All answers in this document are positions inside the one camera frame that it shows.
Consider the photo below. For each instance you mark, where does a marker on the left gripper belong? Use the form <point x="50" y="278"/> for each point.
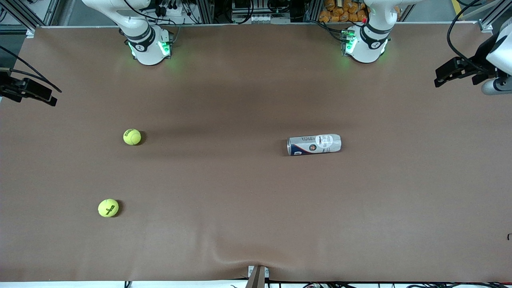
<point x="477" y="64"/>

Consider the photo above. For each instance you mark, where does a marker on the yellow-green tennis ball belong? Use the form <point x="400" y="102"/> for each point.
<point x="108" y="208"/>
<point x="132" y="136"/>

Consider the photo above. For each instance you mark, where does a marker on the clear Wilson tennis ball can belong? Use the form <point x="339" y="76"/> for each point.
<point x="314" y="144"/>

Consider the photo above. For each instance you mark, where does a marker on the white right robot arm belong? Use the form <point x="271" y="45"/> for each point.
<point x="146" y="44"/>

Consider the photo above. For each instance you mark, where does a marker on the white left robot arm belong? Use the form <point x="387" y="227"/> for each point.
<point x="366" y="44"/>

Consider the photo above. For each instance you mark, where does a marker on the pile of orange packets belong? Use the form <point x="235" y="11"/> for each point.
<point x="344" y="12"/>

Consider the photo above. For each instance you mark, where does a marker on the power strip with black plugs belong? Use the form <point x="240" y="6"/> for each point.
<point x="172" y="8"/>

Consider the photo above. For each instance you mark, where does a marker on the white power strip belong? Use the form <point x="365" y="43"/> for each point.
<point x="264" y="18"/>

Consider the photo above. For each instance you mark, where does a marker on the brown table cover sheet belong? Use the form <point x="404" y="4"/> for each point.
<point x="256" y="180"/>

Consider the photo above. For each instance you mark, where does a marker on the metal bracket with brown post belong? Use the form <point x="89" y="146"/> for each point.
<point x="258" y="276"/>

